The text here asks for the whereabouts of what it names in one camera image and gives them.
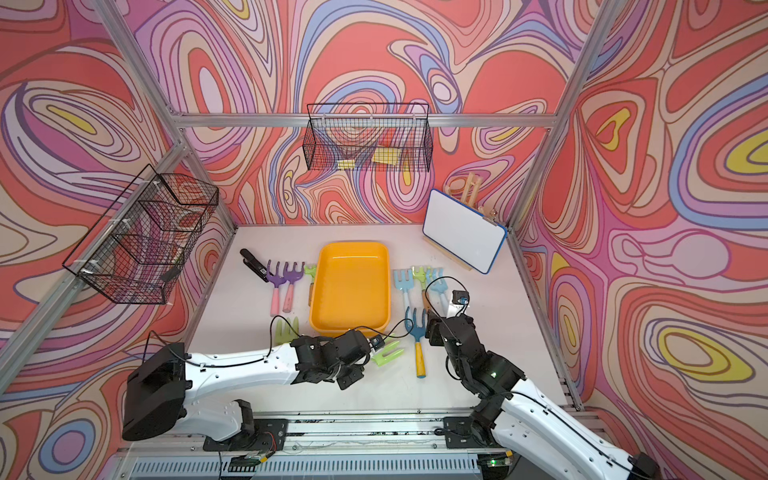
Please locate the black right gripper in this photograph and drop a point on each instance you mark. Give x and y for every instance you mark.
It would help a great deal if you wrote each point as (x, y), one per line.
(433, 329)

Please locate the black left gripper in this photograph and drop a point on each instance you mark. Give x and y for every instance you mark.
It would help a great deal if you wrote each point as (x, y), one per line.
(357, 377)

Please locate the teal fork yellow handle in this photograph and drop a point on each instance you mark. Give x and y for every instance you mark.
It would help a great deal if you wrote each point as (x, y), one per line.
(415, 324)

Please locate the green garden fork wooden handle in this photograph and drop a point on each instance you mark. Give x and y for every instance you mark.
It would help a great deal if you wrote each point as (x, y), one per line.
(286, 331)

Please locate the blue handled garden fork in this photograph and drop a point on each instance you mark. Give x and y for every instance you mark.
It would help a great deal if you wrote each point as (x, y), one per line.
(404, 282)

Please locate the green hand rake wooden handle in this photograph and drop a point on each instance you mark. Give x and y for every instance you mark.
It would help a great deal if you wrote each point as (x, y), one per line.
(420, 274)

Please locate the purple hand rake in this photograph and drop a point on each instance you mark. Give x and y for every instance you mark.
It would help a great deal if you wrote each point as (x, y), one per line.
(292, 274)

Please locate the purple garden fork pink handle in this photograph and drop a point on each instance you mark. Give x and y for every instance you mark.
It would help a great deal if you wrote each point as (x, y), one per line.
(274, 276)

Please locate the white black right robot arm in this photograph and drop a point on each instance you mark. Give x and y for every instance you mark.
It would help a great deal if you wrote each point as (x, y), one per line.
(513, 413)

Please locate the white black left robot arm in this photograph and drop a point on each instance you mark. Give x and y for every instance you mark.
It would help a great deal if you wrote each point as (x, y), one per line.
(172, 390)

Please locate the yellow plastic storage box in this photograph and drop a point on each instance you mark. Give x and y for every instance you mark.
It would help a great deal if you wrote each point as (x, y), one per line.
(351, 288)

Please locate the blue framed whiteboard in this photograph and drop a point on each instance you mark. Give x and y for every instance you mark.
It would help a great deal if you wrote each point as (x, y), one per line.
(463, 230)

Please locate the black stapler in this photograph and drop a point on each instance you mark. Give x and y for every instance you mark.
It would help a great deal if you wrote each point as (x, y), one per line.
(254, 265)

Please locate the wooden easel stand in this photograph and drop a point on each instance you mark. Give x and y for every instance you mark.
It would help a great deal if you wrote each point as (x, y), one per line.
(471, 187)

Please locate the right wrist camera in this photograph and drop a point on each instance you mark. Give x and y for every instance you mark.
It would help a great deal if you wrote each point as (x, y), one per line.
(458, 304)

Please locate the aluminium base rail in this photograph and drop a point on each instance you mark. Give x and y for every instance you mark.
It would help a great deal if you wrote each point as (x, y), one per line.
(331, 445)

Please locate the black wire basket back wall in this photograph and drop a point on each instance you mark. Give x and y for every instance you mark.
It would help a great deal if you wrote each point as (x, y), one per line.
(368, 136)

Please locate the black wire basket wall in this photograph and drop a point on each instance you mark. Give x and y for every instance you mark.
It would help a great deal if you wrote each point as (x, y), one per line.
(368, 136)
(138, 248)

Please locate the black wire basket left wall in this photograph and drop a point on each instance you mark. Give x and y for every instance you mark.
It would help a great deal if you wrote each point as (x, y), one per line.
(138, 248)

